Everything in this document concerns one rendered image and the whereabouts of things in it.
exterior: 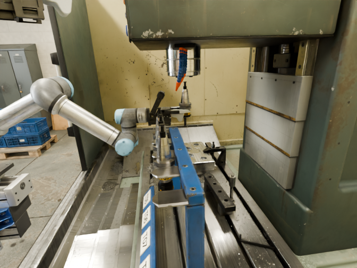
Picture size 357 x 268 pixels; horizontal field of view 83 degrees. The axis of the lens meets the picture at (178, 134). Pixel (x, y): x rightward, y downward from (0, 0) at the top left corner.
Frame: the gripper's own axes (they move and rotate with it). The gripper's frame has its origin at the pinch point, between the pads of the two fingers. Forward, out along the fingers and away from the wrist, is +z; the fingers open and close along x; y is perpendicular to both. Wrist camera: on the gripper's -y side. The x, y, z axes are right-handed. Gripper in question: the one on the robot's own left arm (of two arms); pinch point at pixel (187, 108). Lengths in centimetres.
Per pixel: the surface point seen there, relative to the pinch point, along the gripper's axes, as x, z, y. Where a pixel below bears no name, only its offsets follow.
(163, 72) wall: -100, -14, -14
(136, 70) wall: -98, -38, -17
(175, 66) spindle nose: 7.0, -5.0, -20.3
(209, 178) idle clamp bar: 16.6, 8.2, 30.1
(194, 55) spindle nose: 6.9, 3.1, -24.5
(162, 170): 51, -11, 5
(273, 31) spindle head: 30.4, 25.3, -29.5
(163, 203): 65, -10, 5
